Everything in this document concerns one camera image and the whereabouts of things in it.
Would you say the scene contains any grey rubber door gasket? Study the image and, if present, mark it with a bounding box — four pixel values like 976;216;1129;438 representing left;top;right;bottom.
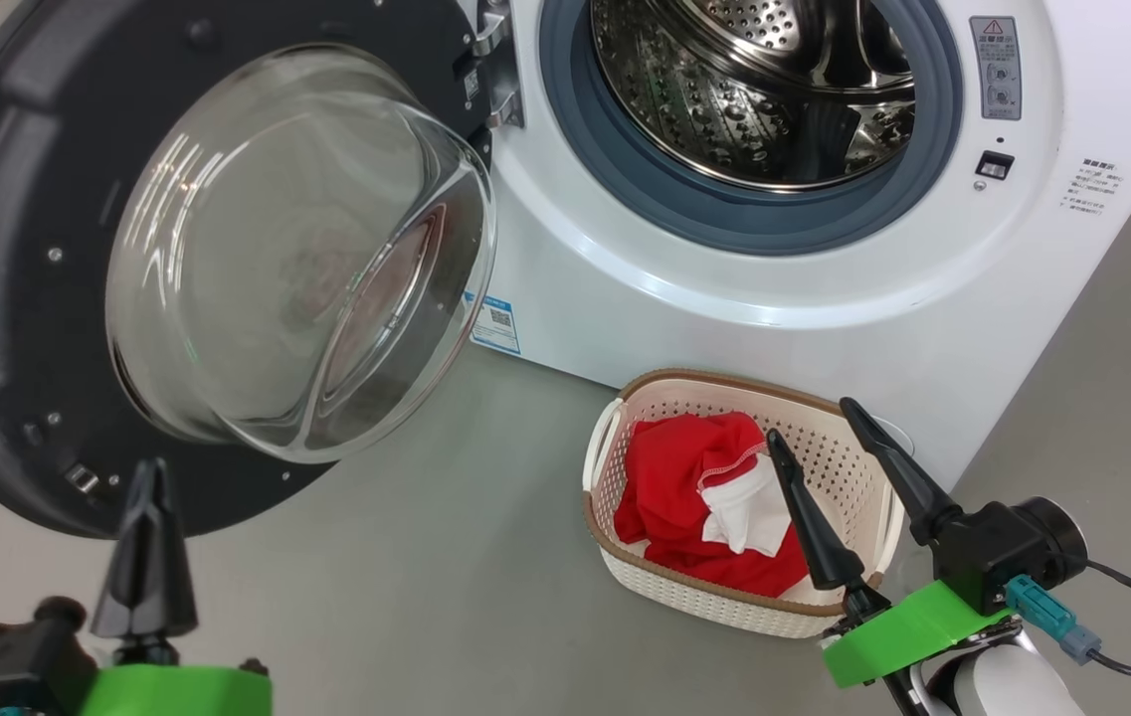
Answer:
538;0;964;257

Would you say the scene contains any teal right cable connector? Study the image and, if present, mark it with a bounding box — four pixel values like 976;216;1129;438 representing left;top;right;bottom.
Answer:
1005;574;1103;665

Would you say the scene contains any blue white energy label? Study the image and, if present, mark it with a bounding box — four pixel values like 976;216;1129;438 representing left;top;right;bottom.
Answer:
469;291;522;356

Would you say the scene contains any black glass washing machine door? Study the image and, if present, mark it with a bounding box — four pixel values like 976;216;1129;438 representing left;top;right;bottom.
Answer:
0;0;498;540

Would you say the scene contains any grey warning label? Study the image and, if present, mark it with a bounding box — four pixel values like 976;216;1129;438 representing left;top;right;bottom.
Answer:
969;15;1024;121

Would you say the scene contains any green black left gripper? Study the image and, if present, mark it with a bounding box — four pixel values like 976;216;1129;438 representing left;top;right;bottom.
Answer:
78;458;273;716

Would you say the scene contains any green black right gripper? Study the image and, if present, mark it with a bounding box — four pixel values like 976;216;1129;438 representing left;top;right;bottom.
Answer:
767;397;1012;689

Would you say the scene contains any cream perforated laundry basket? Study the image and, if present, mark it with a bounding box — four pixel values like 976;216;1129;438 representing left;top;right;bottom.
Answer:
582;369;909;639

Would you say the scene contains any metal door hinge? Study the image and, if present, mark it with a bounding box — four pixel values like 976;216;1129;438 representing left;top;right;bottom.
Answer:
471;0;526;130

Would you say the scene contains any steel perforated drum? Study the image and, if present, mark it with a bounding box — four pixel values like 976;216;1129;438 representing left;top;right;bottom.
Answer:
590;0;919;192

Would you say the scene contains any white washing machine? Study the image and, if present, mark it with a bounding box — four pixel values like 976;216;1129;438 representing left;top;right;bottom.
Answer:
461;0;1131;488

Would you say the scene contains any red and white garment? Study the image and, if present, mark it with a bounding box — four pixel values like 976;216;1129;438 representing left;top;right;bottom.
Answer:
613;411;811;599

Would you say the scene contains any white text notice sticker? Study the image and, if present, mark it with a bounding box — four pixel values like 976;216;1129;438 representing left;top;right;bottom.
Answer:
1059;157;1125;217

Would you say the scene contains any round white filter cover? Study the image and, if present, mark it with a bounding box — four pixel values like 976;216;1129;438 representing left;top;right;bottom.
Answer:
868;413;916;458

